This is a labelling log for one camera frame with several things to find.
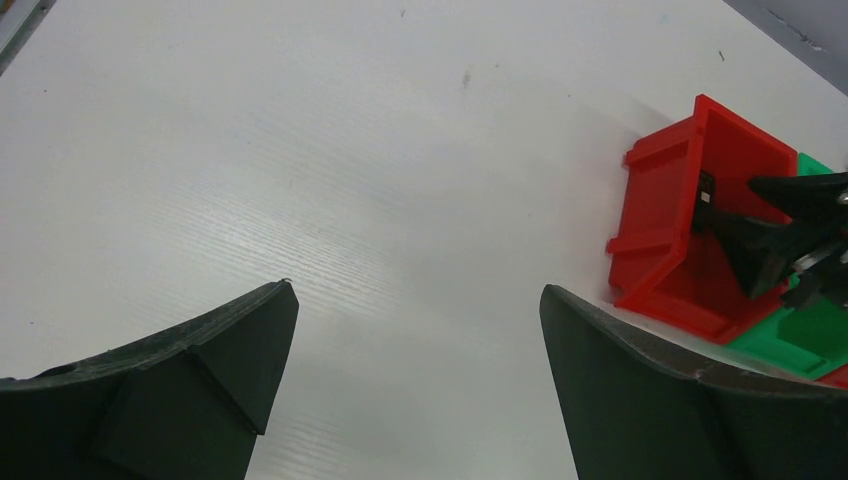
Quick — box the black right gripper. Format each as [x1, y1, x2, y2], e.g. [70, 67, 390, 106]
[708, 172, 847, 310]

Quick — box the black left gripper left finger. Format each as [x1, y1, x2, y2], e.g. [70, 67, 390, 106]
[1, 280, 299, 479]

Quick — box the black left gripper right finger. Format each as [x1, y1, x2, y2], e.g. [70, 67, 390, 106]
[539, 284, 847, 479]

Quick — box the green middle bin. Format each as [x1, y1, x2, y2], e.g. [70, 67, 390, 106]
[731, 154, 847, 380]

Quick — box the left red bin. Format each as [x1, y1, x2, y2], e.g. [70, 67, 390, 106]
[607, 95, 798, 344]

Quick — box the red bin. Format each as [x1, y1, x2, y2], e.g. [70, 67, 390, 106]
[817, 364, 848, 390]
[607, 95, 798, 344]

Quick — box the right red bin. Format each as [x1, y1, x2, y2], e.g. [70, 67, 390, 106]
[817, 364, 848, 390]

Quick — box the aluminium rail frame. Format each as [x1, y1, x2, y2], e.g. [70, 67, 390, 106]
[0, 0, 56, 73]

